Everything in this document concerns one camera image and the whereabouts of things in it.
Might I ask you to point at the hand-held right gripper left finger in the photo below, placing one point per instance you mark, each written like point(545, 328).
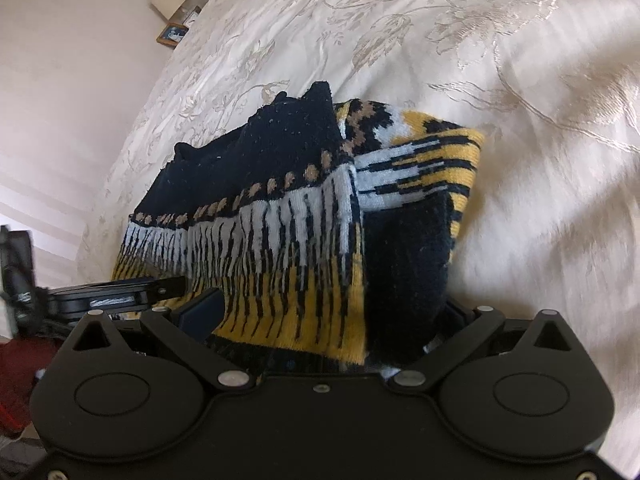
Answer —
point(201, 311)

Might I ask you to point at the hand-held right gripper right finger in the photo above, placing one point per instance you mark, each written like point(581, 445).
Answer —
point(465, 332)

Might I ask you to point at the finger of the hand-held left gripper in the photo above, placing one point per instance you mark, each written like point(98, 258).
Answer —
point(120, 294)

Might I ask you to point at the zigzag patterned knit sweater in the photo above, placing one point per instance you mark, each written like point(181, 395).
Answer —
point(300, 230)

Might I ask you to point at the dark red patterned cloth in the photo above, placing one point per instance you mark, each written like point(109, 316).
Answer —
point(25, 380)

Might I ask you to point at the white embroidered bedspread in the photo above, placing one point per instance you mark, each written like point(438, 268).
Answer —
point(450, 50)

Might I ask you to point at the wooden picture frame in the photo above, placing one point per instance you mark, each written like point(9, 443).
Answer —
point(172, 34)

